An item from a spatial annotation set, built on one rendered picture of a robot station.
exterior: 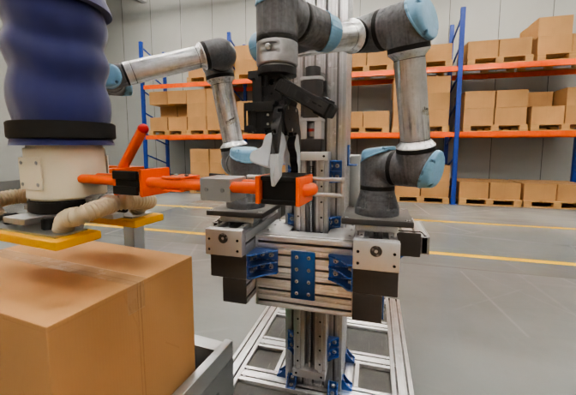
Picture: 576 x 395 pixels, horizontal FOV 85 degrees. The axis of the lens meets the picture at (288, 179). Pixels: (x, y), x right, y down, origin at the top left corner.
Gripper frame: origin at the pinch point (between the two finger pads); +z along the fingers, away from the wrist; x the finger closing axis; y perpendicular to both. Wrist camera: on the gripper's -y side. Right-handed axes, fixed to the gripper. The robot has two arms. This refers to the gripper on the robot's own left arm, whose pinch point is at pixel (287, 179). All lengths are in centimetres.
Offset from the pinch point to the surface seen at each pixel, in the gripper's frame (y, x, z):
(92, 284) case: 47, 5, 26
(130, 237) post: 92, -46, 33
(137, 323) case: 38, 1, 36
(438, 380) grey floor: -39, -126, 120
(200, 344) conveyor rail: 44, -30, 61
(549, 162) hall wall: -333, -886, 24
